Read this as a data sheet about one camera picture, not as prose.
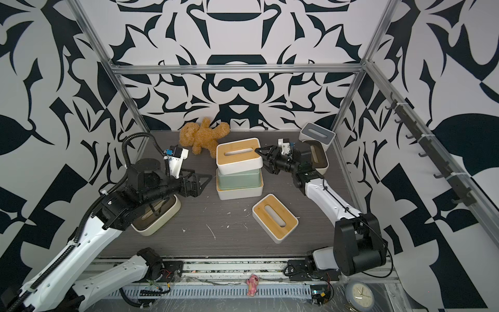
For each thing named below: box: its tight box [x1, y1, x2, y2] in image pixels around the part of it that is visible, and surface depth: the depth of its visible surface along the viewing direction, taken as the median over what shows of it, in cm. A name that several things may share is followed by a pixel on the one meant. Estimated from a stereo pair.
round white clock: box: [345, 280, 375, 312], surface depth 68 cm
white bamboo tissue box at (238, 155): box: [215, 137, 264, 175], surface depth 79 cm
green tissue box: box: [216, 168, 264, 198], surface depth 87 cm
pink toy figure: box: [246, 273, 259, 298], surface depth 71 cm
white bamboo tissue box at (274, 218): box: [252, 193, 299, 245], surface depth 85 cm
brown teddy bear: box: [179, 117, 231, 159], surface depth 110 cm
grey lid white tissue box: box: [298, 122, 336, 151], surface depth 117 cm
